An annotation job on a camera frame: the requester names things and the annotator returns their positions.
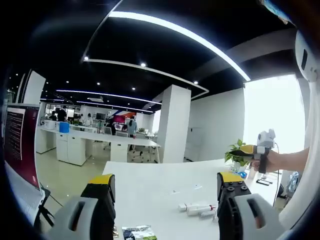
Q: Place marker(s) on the monitor floor stand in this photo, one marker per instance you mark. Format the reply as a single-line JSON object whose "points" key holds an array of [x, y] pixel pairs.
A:
{"points": [[44, 197]]}

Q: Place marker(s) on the green black skincare sachet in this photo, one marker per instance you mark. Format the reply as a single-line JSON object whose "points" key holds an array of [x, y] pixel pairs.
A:
{"points": [[146, 235]]}

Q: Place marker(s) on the white chest device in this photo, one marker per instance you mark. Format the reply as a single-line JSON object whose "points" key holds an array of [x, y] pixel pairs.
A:
{"points": [[312, 42]]}

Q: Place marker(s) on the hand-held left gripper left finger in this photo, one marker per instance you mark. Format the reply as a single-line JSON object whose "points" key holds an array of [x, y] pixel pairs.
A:
{"points": [[100, 205]]}

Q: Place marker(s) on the potted green plant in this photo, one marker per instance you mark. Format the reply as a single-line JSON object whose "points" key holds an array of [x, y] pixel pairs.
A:
{"points": [[231, 159]]}

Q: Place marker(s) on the ceiling air conditioner panel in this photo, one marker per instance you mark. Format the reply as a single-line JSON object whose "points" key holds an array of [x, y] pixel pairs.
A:
{"points": [[95, 99]]}

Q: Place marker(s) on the long white office desk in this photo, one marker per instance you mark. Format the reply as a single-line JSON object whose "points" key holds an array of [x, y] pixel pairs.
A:
{"points": [[100, 137]]}

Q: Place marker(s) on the light blue bag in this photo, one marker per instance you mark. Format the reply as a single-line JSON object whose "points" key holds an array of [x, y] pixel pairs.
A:
{"points": [[292, 182]]}

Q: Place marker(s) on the person's right hand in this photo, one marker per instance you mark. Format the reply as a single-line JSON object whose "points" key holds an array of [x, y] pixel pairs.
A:
{"points": [[272, 161]]}

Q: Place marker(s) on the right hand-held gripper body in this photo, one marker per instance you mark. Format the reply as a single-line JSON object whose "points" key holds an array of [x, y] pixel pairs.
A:
{"points": [[265, 138]]}

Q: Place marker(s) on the dark blue skincare sachet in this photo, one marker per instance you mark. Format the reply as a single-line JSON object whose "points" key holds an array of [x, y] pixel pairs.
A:
{"points": [[127, 235]]}

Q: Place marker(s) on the white skincare bottle red collar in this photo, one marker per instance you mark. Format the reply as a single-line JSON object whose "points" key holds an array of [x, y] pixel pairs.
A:
{"points": [[197, 209]]}

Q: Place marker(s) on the dark computer monitor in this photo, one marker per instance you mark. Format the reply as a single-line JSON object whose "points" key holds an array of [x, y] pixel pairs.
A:
{"points": [[27, 140]]}

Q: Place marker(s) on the blue storage box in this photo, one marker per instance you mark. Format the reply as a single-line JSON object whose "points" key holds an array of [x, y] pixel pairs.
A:
{"points": [[64, 127]]}

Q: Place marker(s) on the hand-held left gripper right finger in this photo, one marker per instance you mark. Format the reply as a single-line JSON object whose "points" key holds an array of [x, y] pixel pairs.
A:
{"points": [[230, 200]]}

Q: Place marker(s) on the long ceiling light strip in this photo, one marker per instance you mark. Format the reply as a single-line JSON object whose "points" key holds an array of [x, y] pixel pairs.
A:
{"points": [[175, 26]]}

